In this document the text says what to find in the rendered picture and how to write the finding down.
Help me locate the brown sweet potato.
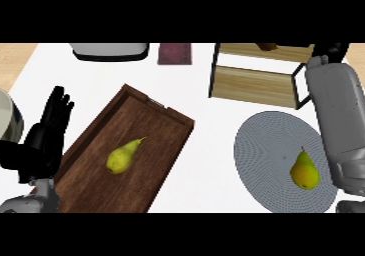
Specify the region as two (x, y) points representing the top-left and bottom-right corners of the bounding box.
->
(254, 42), (280, 52)

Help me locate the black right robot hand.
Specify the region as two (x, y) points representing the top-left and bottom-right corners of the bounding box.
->
(310, 42), (351, 65)

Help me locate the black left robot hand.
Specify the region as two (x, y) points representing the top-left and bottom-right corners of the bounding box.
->
(0, 85), (75, 185)

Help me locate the pale beige round pot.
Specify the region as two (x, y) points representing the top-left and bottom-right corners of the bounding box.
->
(0, 86), (25, 168)

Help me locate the dark brown wooden tray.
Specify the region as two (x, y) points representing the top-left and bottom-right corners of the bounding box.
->
(29, 83), (196, 214)

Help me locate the wooden tiered shelf black frame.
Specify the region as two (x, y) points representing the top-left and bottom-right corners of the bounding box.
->
(207, 42), (316, 111)

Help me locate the grey round woven placemat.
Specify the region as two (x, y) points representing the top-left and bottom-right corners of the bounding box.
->
(232, 110), (339, 214)

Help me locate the yellow-orange pear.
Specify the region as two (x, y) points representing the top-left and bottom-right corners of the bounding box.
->
(288, 146), (320, 191)

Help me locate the white appliance with black base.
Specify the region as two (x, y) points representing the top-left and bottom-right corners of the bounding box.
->
(68, 42), (150, 63)

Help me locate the yellow-green pear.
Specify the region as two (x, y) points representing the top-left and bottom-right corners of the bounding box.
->
(105, 136), (147, 176)

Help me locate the maroon rectangular cloth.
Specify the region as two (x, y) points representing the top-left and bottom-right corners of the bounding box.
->
(155, 42), (193, 66)

